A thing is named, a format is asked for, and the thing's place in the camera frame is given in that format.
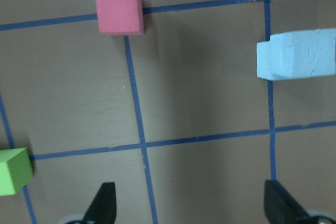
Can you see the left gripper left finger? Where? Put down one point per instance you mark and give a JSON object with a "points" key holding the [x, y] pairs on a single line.
{"points": [[103, 208]]}

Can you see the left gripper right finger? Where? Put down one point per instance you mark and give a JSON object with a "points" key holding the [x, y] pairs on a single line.
{"points": [[281, 207]]}

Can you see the light blue block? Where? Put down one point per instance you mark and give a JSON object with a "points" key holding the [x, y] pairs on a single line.
{"points": [[303, 54], [263, 63]]}

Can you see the green block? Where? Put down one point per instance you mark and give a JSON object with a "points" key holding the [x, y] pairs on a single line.
{"points": [[16, 170]]}

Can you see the far left magenta block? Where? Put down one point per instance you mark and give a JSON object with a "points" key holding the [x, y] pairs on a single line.
{"points": [[120, 17]]}

